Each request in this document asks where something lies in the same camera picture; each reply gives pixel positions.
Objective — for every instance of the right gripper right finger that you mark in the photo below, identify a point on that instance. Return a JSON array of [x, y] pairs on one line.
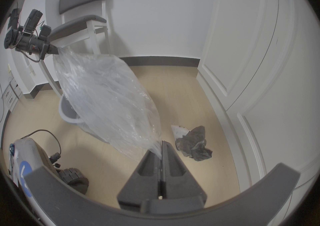
[[183, 185]]

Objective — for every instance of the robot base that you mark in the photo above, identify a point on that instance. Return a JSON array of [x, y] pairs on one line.
[[32, 154]]

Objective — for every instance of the clear plastic bag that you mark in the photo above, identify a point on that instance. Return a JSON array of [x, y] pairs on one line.
[[105, 94]]

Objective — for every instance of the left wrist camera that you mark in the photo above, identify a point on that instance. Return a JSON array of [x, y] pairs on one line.
[[32, 20]]

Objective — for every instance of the white chest of drawers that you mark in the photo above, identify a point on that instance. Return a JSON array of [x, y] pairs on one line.
[[11, 94]]

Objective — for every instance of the black plastic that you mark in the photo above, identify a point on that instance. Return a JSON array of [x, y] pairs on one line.
[[193, 143]]

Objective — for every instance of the white wardrobe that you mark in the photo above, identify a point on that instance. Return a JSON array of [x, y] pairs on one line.
[[255, 57]]

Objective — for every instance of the white trash bin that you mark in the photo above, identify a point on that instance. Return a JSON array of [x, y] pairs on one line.
[[65, 112]]

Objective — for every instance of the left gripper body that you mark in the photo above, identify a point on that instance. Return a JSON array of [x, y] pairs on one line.
[[32, 43]]

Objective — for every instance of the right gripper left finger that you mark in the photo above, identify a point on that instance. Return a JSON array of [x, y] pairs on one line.
[[136, 185]]

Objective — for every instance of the crumpled white paper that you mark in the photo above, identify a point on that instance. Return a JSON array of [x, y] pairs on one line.
[[178, 131]]

